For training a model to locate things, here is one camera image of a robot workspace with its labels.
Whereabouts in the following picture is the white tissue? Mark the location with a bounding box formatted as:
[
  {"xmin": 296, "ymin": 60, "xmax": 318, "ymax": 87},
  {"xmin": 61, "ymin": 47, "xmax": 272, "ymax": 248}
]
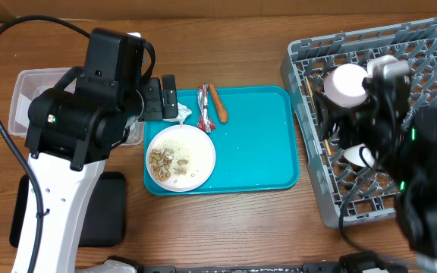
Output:
[{"xmin": 165, "ymin": 103, "xmax": 192, "ymax": 124}]

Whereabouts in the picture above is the white paper cup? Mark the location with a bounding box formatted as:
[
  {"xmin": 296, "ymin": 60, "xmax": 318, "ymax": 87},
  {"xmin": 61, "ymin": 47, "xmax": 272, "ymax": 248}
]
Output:
[{"xmin": 343, "ymin": 144, "xmax": 375, "ymax": 167}]

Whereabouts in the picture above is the pink bowl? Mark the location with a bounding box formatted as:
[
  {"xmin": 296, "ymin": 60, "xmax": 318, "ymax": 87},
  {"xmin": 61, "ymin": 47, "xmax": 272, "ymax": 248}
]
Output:
[{"xmin": 324, "ymin": 64, "xmax": 368, "ymax": 108}]

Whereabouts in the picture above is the red silver snack wrapper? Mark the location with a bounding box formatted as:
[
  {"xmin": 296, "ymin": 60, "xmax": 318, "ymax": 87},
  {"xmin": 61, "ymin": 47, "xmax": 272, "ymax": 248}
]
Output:
[{"xmin": 197, "ymin": 83, "xmax": 215, "ymax": 133}]

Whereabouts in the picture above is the wooden chopstick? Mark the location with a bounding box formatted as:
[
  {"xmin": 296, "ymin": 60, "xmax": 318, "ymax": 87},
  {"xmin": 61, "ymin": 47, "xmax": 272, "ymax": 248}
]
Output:
[{"xmin": 305, "ymin": 77, "xmax": 332, "ymax": 156}]

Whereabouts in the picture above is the orange carrot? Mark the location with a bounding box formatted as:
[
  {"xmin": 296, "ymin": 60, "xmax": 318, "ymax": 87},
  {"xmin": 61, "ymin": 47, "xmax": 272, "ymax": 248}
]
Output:
[{"xmin": 209, "ymin": 83, "xmax": 228, "ymax": 124}]

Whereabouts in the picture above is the white bowl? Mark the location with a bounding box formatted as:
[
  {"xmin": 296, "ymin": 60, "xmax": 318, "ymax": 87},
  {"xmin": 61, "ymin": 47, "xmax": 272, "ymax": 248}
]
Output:
[{"xmin": 366, "ymin": 55, "xmax": 410, "ymax": 80}]

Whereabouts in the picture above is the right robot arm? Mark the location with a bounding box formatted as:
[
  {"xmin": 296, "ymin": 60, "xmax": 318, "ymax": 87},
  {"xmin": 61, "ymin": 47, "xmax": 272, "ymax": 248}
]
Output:
[{"xmin": 314, "ymin": 73, "xmax": 437, "ymax": 260}]

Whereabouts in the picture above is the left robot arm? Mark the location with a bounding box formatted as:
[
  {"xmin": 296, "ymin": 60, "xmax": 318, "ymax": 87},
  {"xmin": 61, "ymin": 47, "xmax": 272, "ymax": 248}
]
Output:
[{"xmin": 13, "ymin": 28, "xmax": 178, "ymax": 272}]

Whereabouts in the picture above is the grey dishwasher rack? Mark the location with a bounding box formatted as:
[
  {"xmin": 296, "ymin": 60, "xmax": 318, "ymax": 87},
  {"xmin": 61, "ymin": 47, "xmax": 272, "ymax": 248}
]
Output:
[{"xmin": 280, "ymin": 17, "xmax": 437, "ymax": 228}]

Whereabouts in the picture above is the white plate with food scraps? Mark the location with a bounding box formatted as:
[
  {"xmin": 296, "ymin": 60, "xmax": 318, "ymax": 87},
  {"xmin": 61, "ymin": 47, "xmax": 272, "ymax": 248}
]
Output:
[{"xmin": 145, "ymin": 124, "xmax": 216, "ymax": 193}]

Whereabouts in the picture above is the teal plastic serving tray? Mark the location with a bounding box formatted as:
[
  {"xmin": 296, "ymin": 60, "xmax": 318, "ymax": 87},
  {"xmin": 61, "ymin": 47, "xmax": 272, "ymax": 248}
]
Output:
[{"xmin": 189, "ymin": 86, "xmax": 300, "ymax": 194}]

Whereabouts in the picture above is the clear plastic storage bin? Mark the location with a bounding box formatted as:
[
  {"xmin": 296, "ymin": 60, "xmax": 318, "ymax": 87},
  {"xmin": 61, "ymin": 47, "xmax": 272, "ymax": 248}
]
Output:
[{"xmin": 8, "ymin": 66, "xmax": 144, "ymax": 154}]

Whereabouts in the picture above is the black plastic tray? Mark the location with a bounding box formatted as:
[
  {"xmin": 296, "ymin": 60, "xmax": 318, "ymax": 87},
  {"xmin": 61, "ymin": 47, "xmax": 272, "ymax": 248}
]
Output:
[{"xmin": 9, "ymin": 171, "xmax": 126, "ymax": 248}]

